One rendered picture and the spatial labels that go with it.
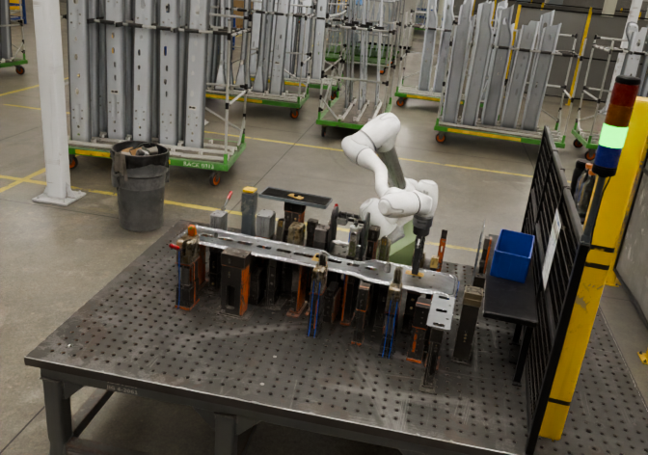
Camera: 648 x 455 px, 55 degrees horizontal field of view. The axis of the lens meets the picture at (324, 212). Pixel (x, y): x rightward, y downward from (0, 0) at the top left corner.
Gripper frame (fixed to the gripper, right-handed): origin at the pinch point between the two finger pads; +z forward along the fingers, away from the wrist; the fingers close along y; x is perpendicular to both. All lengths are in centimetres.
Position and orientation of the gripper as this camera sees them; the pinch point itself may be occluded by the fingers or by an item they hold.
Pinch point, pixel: (416, 266)
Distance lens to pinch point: 289.0
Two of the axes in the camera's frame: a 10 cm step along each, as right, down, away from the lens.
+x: 9.6, 1.7, -2.2
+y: -2.7, 3.2, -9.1
